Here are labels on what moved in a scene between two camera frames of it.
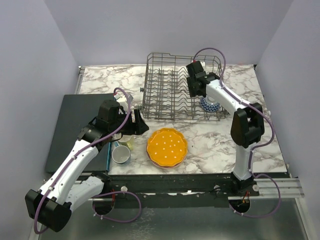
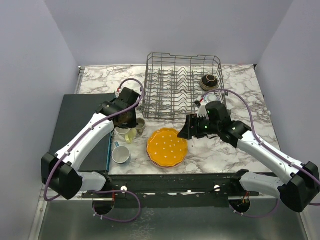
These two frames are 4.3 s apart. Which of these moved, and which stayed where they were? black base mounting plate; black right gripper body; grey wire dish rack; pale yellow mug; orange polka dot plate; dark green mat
Moved: black right gripper body; pale yellow mug
Stayed: orange polka dot plate; grey wire dish rack; black base mounting plate; dark green mat
